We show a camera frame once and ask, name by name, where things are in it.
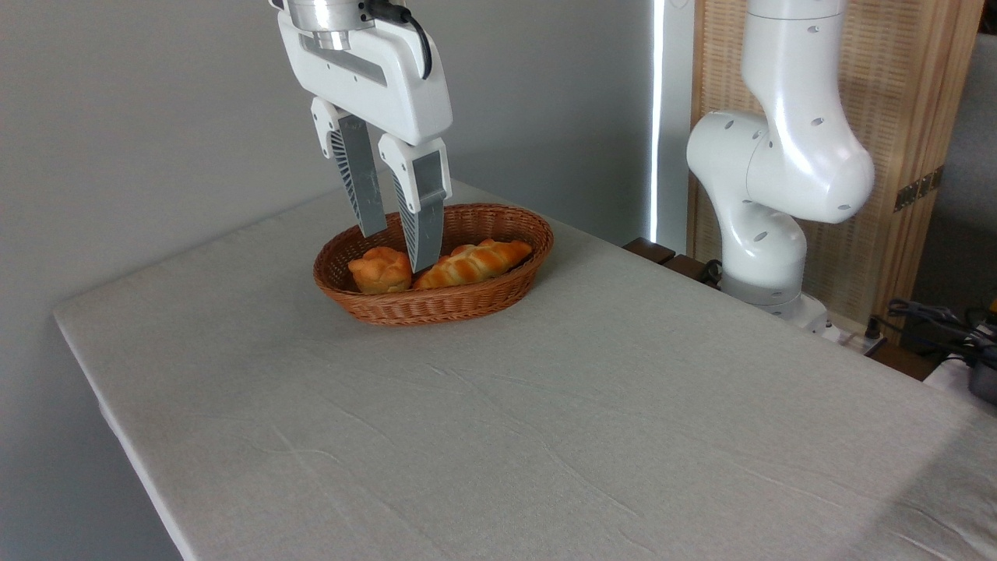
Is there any long braided bread loaf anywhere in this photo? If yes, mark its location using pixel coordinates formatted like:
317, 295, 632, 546
412, 238, 534, 291

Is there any brown wicker basket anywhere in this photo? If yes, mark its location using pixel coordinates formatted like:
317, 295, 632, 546
313, 203, 555, 326

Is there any white window frame strip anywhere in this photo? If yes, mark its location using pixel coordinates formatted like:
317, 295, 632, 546
650, 0, 696, 255

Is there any round knotted bread roll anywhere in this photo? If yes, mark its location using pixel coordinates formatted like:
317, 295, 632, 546
347, 246, 414, 296

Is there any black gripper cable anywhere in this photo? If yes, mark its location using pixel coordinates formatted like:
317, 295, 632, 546
361, 0, 434, 81

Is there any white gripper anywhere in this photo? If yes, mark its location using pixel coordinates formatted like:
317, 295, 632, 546
277, 11, 454, 274

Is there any black cable bundle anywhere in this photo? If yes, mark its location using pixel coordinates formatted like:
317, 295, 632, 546
866, 298, 997, 371

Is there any dark brown wooden block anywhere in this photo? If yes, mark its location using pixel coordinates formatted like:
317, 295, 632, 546
662, 253, 723, 288
622, 237, 678, 266

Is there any light grey tablecloth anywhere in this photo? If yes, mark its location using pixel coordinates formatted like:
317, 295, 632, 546
52, 179, 997, 561

